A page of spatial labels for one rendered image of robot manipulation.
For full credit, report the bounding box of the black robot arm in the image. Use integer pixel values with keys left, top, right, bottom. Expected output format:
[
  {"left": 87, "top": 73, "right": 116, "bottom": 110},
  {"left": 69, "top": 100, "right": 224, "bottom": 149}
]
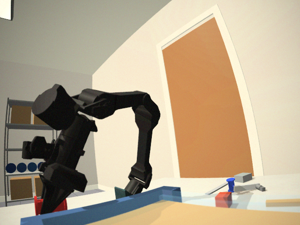
[{"left": 22, "top": 84, "right": 160, "bottom": 195}]

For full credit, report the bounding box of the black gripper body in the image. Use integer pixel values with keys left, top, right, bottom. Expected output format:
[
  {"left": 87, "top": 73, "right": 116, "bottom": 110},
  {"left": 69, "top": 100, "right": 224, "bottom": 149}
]
[{"left": 38, "top": 135, "right": 88, "bottom": 193}]

